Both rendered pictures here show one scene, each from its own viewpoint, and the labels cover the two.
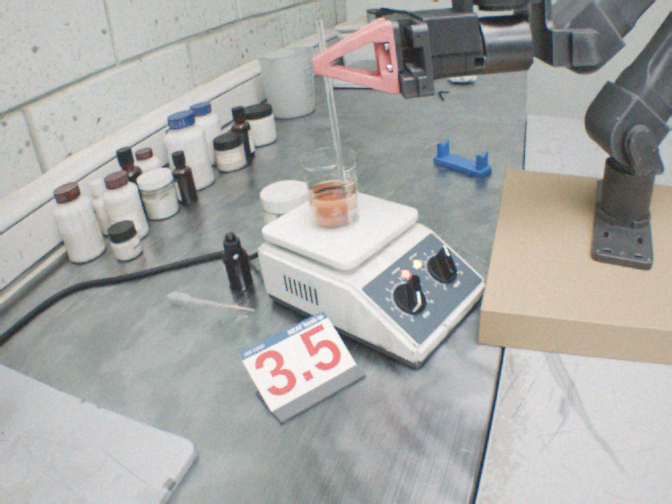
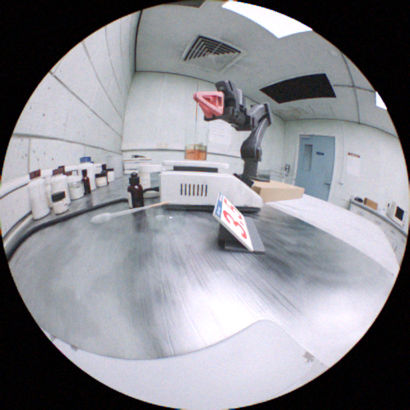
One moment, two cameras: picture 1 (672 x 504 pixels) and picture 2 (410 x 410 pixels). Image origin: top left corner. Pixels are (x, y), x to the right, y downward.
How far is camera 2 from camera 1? 0.42 m
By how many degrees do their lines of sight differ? 46
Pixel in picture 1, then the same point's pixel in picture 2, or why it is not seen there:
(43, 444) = not seen: outside the picture
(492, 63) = (239, 118)
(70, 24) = (56, 114)
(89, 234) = (42, 200)
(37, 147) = (28, 160)
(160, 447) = (245, 361)
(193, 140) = (90, 167)
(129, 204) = (62, 183)
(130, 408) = (110, 337)
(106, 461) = not seen: outside the picture
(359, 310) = (236, 188)
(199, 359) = (146, 249)
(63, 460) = not seen: outside the picture
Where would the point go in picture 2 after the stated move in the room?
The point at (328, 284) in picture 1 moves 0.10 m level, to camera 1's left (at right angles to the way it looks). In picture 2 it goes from (218, 178) to (164, 182)
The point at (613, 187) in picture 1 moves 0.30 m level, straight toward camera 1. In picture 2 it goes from (251, 166) to (321, 177)
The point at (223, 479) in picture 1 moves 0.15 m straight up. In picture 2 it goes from (306, 308) to (359, 86)
